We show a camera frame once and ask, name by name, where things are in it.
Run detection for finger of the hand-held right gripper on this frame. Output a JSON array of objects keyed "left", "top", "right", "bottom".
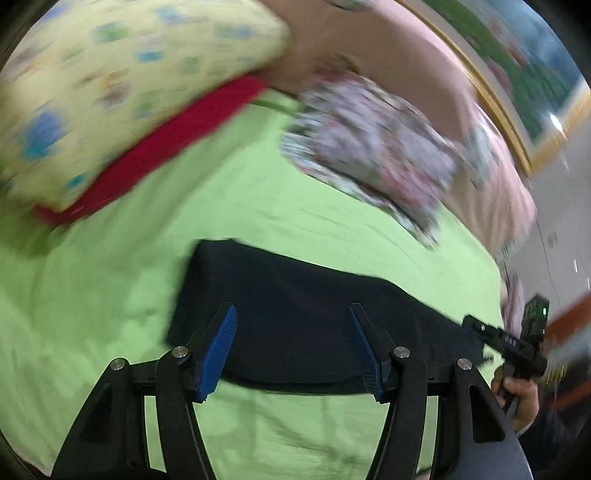
[{"left": 462, "top": 315, "right": 548, "bottom": 372}]

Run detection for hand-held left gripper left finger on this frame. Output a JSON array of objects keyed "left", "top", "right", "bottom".
[{"left": 51, "top": 302, "right": 238, "bottom": 480}]

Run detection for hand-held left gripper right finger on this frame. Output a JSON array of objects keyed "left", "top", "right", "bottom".
[{"left": 347, "top": 303, "right": 536, "bottom": 480}]

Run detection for dark pants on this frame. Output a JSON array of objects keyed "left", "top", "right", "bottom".
[{"left": 165, "top": 239, "right": 495, "bottom": 397}]

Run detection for person's right forearm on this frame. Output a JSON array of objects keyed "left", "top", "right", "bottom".
[{"left": 519, "top": 406, "right": 589, "bottom": 480}]

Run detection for person's right hand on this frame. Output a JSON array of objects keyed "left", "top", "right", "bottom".
[{"left": 491, "top": 367, "right": 541, "bottom": 432}]

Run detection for green bed sheet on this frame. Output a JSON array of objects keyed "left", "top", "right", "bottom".
[{"left": 0, "top": 88, "right": 509, "bottom": 480}]

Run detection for floral ruffled pillow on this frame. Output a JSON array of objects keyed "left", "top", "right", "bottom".
[{"left": 281, "top": 58, "right": 502, "bottom": 250}]

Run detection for red towel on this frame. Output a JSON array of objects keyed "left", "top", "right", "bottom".
[{"left": 34, "top": 75, "right": 269, "bottom": 227}]

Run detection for pink printed blanket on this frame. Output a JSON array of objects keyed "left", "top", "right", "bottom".
[{"left": 259, "top": 0, "right": 539, "bottom": 264}]

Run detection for yellow animal print pillow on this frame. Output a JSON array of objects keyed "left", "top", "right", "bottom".
[{"left": 0, "top": 0, "right": 293, "bottom": 213}]

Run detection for gold framed wall picture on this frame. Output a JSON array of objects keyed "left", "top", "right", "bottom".
[{"left": 397, "top": 0, "right": 591, "bottom": 176}]

